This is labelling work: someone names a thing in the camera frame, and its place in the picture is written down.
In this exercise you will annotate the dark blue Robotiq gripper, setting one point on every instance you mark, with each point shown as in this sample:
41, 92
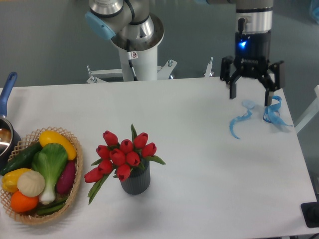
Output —
252, 61

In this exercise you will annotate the red tulip bouquet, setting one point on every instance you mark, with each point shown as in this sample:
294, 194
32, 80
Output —
120, 158

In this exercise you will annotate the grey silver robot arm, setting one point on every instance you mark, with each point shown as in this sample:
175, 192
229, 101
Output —
137, 33

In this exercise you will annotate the dark grey ribbed vase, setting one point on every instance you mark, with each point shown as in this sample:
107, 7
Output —
138, 181

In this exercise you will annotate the blue curled ribbon strip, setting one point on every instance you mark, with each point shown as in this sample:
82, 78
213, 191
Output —
249, 106

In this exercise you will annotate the blue ribbon knot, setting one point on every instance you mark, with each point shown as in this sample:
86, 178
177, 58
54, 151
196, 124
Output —
271, 113

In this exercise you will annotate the black device at edge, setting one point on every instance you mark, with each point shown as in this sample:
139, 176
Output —
310, 212

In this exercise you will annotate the purple sweet potato toy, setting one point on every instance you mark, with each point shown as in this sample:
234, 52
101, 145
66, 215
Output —
66, 180

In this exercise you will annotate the green bok choy toy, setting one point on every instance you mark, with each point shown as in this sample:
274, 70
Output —
50, 163

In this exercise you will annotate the dark green cucumber toy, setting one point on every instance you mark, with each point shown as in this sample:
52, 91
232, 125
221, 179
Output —
23, 159

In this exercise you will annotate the green pea pods toy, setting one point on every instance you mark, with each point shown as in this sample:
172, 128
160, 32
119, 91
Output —
51, 208

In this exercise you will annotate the cream garlic bulb toy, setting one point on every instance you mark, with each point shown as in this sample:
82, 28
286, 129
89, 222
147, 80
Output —
31, 183

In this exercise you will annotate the woven wicker basket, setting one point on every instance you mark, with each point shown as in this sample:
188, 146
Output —
31, 218

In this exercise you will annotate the yellow bell pepper toy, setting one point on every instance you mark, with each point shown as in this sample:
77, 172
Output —
9, 181

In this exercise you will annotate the orange fruit toy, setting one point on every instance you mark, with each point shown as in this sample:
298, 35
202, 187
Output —
21, 203

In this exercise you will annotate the white frame at right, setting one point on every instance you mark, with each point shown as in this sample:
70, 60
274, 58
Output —
309, 113

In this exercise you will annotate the white metal base frame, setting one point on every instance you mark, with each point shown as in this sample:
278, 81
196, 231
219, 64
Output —
164, 72

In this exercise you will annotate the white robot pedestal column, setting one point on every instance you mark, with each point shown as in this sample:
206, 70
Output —
145, 64

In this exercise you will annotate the blue handled saucepan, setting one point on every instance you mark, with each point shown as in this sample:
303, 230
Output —
8, 136

